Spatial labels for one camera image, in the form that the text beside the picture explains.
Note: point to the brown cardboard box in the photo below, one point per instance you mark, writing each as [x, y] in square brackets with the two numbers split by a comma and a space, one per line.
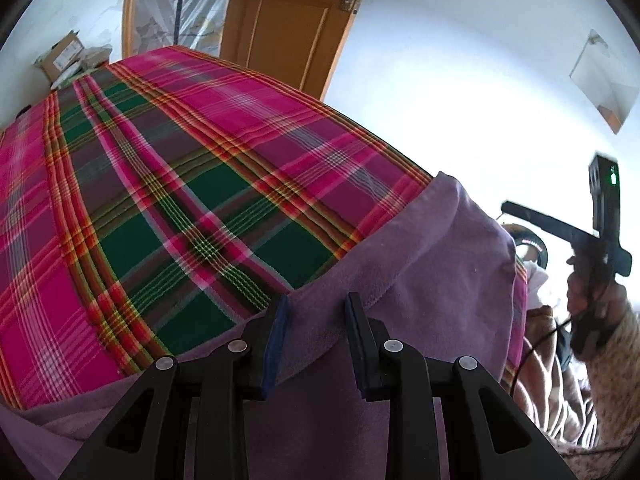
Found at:
[60, 57]

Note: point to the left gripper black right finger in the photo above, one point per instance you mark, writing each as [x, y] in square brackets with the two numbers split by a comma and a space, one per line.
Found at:
[447, 420]

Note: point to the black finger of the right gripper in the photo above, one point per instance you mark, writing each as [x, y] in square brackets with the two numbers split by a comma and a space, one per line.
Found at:
[548, 224]

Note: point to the person's right hand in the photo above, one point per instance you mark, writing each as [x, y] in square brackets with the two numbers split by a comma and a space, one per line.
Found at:
[581, 296]

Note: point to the wooden door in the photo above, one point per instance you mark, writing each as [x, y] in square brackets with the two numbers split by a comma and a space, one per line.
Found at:
[295, 41]

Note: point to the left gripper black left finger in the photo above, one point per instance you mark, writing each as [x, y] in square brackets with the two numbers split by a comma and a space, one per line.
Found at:
[185, 420]

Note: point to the brown blanket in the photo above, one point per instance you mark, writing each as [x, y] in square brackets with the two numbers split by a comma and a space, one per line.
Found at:
[549, 394]

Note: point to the right floral sleeve forearm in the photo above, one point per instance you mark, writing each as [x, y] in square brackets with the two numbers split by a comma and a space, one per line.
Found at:
[614, 379]

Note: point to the pink plaid bed cover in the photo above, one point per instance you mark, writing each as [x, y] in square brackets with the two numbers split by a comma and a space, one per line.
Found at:
[154, 206]

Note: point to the purple fleece sweater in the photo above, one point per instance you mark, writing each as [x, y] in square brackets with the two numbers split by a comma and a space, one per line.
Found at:
[440, 276]

